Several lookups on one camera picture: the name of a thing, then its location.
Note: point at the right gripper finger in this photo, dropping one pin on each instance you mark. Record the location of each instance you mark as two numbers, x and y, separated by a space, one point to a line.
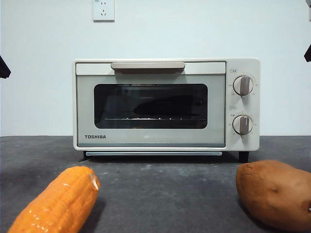
309 54

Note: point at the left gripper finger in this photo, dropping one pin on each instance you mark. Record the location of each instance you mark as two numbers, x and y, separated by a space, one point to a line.
3 70

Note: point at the purple eggplant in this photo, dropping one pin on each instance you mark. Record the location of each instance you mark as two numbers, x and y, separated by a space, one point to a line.
167 106

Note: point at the cream Toshiba toaster oven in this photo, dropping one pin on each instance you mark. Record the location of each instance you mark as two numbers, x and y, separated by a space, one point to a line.
243 65

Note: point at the oven temperature knob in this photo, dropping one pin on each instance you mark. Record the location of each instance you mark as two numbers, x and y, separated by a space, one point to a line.
243 85

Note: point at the oven timer knob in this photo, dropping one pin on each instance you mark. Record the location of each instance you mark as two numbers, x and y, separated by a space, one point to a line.
242 125

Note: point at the silver oven crumb tray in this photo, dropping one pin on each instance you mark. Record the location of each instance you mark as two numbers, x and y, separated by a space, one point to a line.
153 154

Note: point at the orange corn cob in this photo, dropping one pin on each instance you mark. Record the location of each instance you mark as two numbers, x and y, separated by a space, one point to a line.
58 201

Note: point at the brown sweet potato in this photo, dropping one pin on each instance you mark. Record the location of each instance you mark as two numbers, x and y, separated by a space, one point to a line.
272 191

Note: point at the white wall socket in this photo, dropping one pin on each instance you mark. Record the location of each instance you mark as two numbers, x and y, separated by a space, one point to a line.
104 13

